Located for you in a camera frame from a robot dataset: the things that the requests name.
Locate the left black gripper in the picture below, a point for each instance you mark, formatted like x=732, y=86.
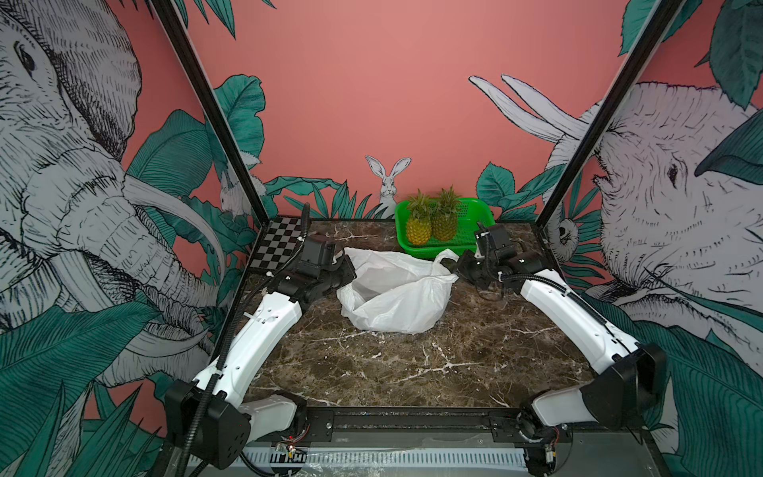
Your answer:
x=347, y=269

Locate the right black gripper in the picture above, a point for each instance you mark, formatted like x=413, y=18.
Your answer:
x=463, y=264

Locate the white plastic bag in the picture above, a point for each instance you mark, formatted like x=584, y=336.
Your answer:
x=394, y=292

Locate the green pineapple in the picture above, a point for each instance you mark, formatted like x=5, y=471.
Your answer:
x=445, y=215

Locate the yellow pineapple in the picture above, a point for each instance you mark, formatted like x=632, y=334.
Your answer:
x=419, y=224

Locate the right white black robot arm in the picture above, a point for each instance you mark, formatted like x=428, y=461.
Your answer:
x=629, y=376

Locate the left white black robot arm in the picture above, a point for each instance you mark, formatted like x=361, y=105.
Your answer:
x=208, y=417

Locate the green plastic basket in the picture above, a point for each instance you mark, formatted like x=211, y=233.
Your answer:
x=471, y=211

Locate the black white checkerboard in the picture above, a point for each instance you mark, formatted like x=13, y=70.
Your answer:
x=275, y=244

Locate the white ruler strip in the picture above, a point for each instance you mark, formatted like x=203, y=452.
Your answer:
x=511, y=459

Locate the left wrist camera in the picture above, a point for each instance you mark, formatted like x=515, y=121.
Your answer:
x=318, y=252

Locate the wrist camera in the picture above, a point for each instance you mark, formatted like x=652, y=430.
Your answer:
x=495, y=243
x=318, y=252

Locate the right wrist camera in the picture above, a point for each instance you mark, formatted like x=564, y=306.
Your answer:
x=495, y=243

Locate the left black frame post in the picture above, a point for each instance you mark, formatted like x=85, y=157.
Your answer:
x=170, y=20

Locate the black frame post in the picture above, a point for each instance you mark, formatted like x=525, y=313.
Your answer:
x=170, y=20
x=651, y=35

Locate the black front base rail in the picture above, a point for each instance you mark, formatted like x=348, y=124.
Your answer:
x=502, y=424

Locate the right black frame post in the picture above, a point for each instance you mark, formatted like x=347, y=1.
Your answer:
x=651, y=35

